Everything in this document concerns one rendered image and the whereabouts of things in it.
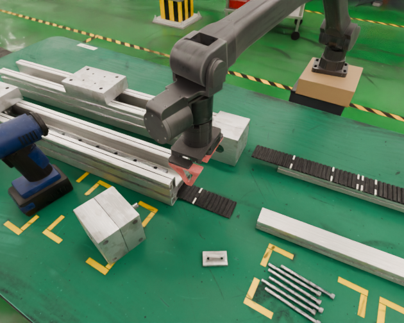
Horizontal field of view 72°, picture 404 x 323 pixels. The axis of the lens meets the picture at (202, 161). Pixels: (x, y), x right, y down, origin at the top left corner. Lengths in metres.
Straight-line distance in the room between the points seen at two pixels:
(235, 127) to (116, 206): 0.36
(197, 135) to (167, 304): 0.32
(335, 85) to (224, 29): 0.66
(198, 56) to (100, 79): 0.55
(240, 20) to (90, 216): 0.45
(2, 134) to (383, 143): 0.97
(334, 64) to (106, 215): 0.89
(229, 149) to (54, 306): 0.50
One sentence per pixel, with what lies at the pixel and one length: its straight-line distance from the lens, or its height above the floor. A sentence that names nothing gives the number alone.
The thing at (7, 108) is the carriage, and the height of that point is 0.86.
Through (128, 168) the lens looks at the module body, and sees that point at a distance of 0.66.
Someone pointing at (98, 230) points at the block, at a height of 0.87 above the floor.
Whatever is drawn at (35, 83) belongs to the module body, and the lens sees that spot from 1.10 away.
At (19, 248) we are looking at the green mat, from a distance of 0.73.
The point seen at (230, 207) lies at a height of 0.78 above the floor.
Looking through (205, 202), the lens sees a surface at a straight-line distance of 0.68.
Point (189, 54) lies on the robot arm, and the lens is 0.44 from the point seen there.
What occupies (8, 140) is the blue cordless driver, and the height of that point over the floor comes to 0.98.
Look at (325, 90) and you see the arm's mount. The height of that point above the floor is 0.82.
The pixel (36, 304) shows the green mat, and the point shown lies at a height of 0.78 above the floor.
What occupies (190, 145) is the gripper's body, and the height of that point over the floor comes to 0.98.
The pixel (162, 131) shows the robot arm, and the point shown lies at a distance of 0.43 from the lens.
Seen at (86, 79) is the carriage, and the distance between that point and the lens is 0.95.
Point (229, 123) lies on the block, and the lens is 0.75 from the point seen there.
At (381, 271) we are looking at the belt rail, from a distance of 0.67.
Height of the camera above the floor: 1.33
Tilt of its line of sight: 46 degrees down
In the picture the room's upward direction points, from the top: straight up
